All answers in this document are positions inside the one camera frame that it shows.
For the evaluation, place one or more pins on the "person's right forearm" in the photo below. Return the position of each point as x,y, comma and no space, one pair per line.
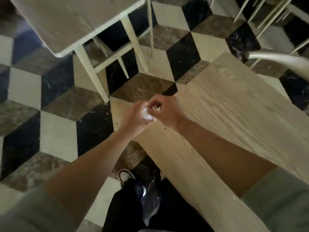
224,157

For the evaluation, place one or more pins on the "white chair with thin legs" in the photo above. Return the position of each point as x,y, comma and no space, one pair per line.
268,16

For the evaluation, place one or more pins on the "person's right hand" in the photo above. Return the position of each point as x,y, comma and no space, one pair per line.
170,111

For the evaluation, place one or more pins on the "grey sleeve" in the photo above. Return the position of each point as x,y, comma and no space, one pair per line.
31,212
280,202

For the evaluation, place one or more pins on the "grey left sleeve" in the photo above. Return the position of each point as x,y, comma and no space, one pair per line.
31,212

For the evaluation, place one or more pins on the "grey right sleeve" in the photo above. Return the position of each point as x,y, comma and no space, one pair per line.
280,202

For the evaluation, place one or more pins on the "person's left forearm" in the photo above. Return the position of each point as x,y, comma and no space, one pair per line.
89,171

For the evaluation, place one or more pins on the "white and black shoe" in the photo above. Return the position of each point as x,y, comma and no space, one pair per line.
125,175
163,175

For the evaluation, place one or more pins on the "black trousers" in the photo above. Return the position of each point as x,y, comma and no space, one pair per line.
173,210

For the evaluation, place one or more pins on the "wooden table with white legs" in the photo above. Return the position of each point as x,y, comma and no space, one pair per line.
72,19

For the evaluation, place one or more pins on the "white curved chair back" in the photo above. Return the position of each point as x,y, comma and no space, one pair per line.
282,61

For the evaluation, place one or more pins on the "person's right fingers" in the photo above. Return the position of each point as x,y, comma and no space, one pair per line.
154,102

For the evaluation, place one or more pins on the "person's left fingers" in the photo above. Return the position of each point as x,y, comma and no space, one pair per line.
140,107

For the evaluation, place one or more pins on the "small clear plastic piece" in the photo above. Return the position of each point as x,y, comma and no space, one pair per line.
146,115

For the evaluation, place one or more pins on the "person's left hand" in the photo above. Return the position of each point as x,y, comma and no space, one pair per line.
131,120

